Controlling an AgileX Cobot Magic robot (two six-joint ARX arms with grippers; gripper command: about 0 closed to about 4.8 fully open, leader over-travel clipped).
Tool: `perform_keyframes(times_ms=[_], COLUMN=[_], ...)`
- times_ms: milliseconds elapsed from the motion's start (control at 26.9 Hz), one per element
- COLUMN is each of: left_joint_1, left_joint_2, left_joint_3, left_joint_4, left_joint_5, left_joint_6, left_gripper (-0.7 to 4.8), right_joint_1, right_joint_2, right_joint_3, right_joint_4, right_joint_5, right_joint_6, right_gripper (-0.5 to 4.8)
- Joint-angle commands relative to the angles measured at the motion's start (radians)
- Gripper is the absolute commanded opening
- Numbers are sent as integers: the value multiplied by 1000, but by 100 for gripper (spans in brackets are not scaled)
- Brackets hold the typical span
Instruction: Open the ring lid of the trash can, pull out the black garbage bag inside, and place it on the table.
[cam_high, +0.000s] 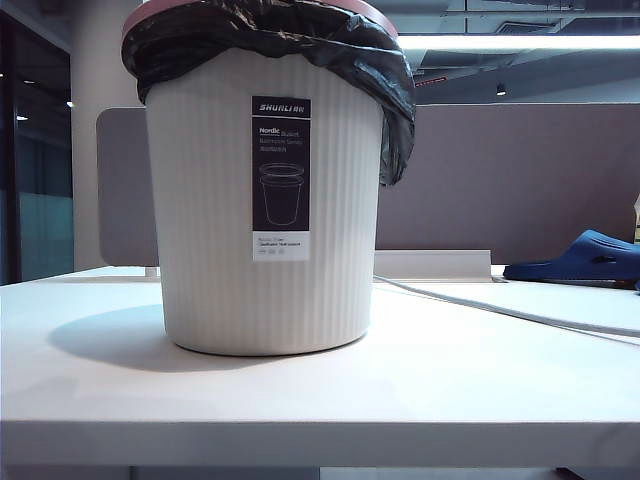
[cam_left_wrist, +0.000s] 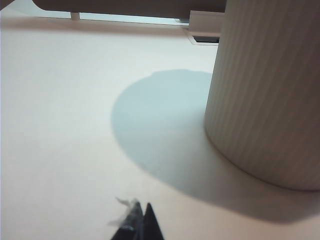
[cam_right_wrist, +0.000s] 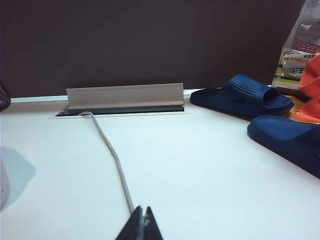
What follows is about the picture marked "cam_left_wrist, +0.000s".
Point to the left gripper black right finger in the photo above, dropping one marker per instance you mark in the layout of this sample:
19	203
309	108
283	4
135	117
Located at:
152	225

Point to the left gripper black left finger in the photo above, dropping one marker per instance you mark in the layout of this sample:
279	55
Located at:
132	225

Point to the white ribbed plastic trash can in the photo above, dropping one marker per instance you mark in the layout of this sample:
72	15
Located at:
262	100

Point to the white partition foot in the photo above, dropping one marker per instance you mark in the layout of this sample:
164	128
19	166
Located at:
185	18
75	16

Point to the grey rounded desk partition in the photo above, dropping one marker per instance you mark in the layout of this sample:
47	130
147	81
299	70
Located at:
125	7

